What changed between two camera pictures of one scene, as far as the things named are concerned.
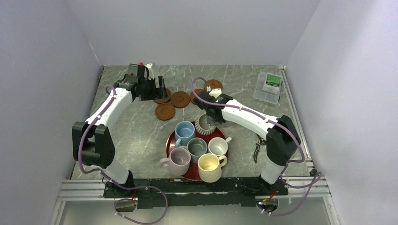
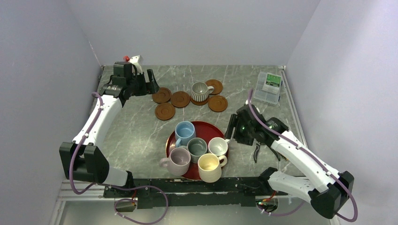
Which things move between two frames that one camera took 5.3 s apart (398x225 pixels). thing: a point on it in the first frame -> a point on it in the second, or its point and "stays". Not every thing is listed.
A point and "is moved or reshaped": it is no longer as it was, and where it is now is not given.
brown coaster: x=179 y=99 stays
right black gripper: x=218 y=121 -> x=235 y=121
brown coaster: x=164 y=111 stays
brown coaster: x=164 y=100 stays
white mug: x=218 y=145 stays
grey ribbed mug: x=204 y=125 is moved or reshaped
